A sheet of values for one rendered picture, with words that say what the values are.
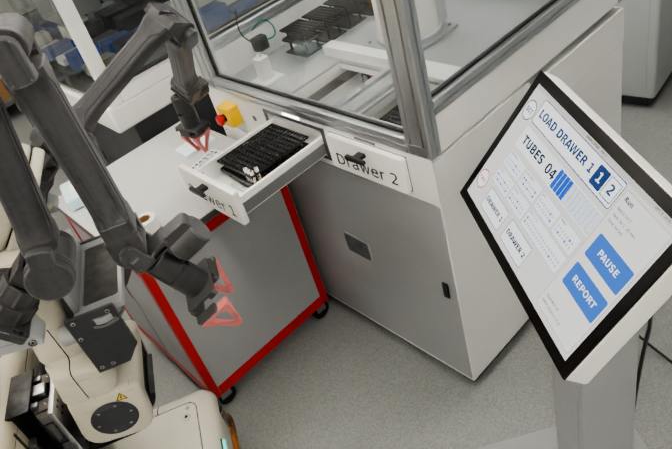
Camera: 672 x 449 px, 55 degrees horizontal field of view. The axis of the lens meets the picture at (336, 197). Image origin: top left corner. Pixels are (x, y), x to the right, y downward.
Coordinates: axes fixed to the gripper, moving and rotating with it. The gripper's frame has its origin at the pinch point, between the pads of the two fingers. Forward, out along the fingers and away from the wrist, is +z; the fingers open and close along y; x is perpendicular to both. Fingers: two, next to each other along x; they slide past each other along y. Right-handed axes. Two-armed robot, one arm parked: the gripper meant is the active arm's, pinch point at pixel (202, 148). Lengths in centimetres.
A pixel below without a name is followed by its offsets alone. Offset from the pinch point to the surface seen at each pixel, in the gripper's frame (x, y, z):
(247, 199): 17.3, -35.6, -0.6
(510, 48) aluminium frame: -38, -89, -20
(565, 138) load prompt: 10, -120, -29
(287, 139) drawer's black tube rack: -7.6, -31.4, -3.4
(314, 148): -8.0, -40.7, -1.4
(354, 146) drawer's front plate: -6, -57, -6
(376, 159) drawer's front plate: -5, -65, -4
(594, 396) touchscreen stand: 23, -129, 26
